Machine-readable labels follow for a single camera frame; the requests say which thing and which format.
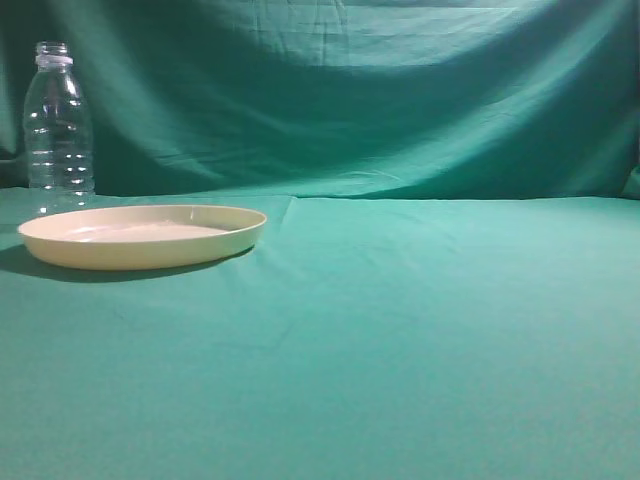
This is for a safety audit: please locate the cream plastic plate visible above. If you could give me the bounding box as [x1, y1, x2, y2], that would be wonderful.
[18, 204, 267, 271]

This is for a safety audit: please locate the green cloth backdrop and tablecloth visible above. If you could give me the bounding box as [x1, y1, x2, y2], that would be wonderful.
[1, 1, 639, 479]

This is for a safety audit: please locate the clear empty plastic bottle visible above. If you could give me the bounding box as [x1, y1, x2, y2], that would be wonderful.
[23, 41, 95, 216]

